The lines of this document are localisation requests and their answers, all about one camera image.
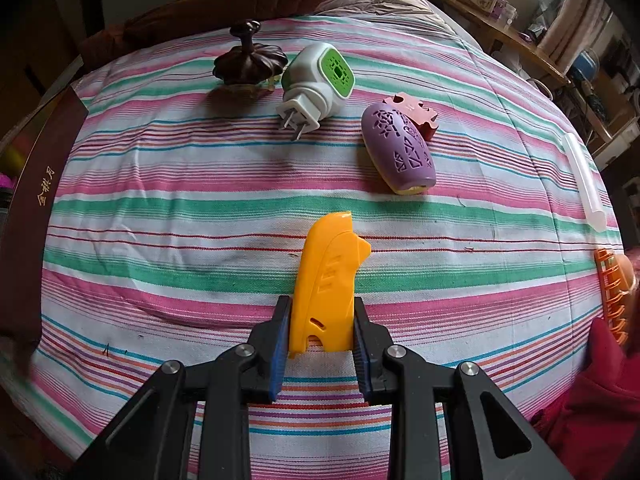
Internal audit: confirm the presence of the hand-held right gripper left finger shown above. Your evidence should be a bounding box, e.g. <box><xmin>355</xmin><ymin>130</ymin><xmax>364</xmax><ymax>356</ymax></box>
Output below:
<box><xmin>67</xmin><ymin>295</ymin><xmax>292</xmax><ymax>480</ymax></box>

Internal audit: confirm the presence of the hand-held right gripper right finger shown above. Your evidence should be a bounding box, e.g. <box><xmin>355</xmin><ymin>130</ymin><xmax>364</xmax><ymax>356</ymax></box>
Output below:
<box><xmin>352</xmin><ymin>296</ymin><xmax>576</xmax><ymax>480</ymax></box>

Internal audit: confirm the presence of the yellow-orange plastic case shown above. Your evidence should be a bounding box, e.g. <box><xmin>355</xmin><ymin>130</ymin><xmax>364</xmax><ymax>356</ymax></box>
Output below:
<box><xmin>288</xmin><ymin>212</ymin><xmax>373</xmax><ymax>360</ymax></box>

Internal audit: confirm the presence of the purple egg-shaped perforated case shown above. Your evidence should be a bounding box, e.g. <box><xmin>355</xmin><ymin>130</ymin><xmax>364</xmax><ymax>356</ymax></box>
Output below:
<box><xmin>361</xmin><ymin>101</ymin><xmax>436</xmax><ymax>196</ymax></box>

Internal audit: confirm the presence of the maroon gift box gold interior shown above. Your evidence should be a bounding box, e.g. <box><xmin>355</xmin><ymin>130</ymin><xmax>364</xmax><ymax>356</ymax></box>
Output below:
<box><xmin>0</xmin><ymin>67</ymin><xmax>90</xmax><ymax>361</ymax></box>

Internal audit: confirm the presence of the red garment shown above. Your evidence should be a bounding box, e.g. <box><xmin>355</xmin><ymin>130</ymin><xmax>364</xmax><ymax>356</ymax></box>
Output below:
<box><xmin>530</xmin><ymin>317</ymin><xmax>640</xmax><ymax>480</ymax></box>

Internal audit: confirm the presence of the orange plastic rack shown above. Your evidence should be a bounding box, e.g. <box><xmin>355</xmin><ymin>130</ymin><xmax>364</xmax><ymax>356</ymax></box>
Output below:
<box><xmin>594</xmin><ymin>249</ymin><xmax>637</xmax><ymax>346</ymax></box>

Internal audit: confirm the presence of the red puzzle-piece block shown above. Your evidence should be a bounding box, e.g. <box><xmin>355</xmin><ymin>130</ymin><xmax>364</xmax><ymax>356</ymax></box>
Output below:
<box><xmin>380</xmin><ymin>92</ymin><xmax>441</xmax><ymax>140</ymax></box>

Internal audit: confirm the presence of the white green plug-in device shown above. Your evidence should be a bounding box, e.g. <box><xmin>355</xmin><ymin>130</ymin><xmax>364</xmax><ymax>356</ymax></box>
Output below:
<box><xmin>277</xmin><ymin>42</ymin><xmax>357</xmax><ymax>142</ymax></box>

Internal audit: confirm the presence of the translucent plastic tube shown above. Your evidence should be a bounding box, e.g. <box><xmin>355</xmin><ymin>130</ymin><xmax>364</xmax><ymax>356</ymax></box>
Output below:
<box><xmin>564</xmin><ymin>132</ymin><xmax>607</xmax><ymax>232</ymax></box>

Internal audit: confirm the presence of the brown fluted knob lid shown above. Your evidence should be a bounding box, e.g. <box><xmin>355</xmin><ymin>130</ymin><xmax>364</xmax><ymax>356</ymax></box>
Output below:
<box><xmin>214</xmin><ymin>20</ymin><xmax>288</xmax><ymax>86</ymax></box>

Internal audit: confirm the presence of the brown quilt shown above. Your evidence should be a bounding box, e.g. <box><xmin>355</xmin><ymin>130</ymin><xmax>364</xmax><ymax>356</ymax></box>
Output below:
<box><xmin>77</xmin><ymin>0</ymin><xmax>335</xmax><ymax>68</ymax></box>

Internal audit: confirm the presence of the wooden chair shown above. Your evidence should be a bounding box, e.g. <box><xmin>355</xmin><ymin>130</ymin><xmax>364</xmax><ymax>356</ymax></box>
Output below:
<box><xmin>575</xmin><ymin>75</ymin><xmax>640</xmax><ymax>166</ymax></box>

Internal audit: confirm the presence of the grey-pink pillow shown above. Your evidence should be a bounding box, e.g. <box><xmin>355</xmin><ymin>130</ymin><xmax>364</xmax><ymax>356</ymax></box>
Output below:
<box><xmin>315</xmin><ymin>0</ymin><xmax>473</xmax><ymax>36</ymax></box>

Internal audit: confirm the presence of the wooden bedside table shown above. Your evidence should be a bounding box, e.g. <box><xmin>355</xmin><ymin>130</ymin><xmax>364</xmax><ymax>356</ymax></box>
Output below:
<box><xmin>425</xmin><ymin>0</ymin><xmax>571</xmax><ymax>86</ymax></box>

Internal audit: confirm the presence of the blue round container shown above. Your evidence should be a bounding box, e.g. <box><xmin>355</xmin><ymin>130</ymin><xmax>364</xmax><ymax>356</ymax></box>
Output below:
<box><xmin>570</xmin><ymin>50</ymin><xmax>598</xmax><ymax>78</ymax></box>

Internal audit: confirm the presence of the wooden wardrobe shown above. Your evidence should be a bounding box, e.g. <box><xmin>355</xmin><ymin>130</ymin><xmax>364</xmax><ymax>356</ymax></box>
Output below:
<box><xmin>0</xmin><ymin>0</ymin><xmax>101</xmax><ymax>126</ymax></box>

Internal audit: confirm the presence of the beige patterned curtain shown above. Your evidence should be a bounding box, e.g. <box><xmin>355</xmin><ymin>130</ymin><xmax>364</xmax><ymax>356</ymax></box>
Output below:
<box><xmin>540</xmin><ymin>0</ymin><xmax>616</xmax><ymax>71</ymax></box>

